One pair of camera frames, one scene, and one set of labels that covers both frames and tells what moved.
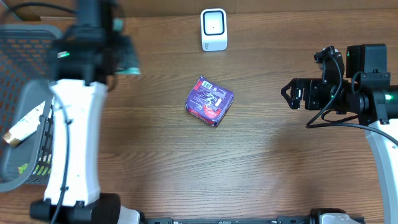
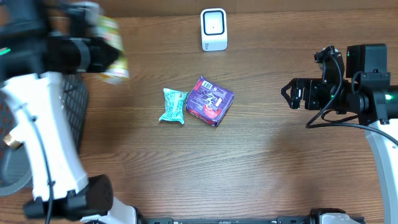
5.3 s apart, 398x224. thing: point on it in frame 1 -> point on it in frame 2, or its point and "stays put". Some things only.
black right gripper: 308,84 stays put
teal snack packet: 128,61 -> 174,105
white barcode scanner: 214,29 stays put
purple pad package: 207,101 stays put
